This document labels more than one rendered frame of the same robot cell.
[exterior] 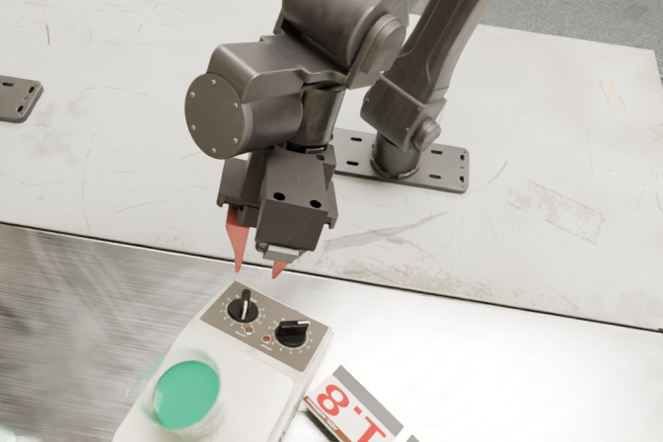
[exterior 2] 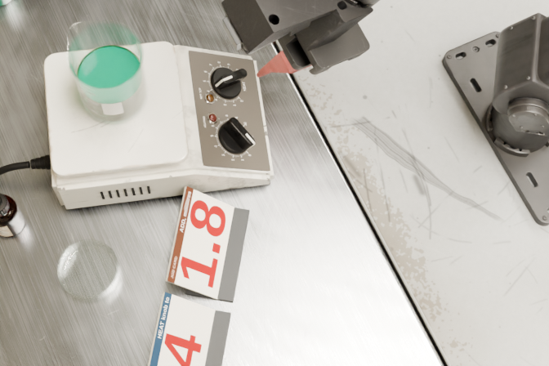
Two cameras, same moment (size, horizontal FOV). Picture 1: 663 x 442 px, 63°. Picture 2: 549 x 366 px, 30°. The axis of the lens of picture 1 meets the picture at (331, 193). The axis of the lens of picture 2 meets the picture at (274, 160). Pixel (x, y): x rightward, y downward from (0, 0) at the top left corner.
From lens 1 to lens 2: 0.44 m
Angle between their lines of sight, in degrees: 25
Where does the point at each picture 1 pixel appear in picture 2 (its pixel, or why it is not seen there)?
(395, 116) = (510, 66)
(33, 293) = not seen: outside the picture
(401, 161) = (505, 125)
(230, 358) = (168, 94)
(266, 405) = (150, 149)
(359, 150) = not seen: hidden behind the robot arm
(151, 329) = (164, 29)
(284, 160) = not seen: outside the picture
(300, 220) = (254, 19)
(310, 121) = not seen: outside the picture
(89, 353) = not seen: outside the picture
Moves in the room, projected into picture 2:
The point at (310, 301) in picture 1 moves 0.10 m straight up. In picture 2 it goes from (290, 145) to (296, 102)
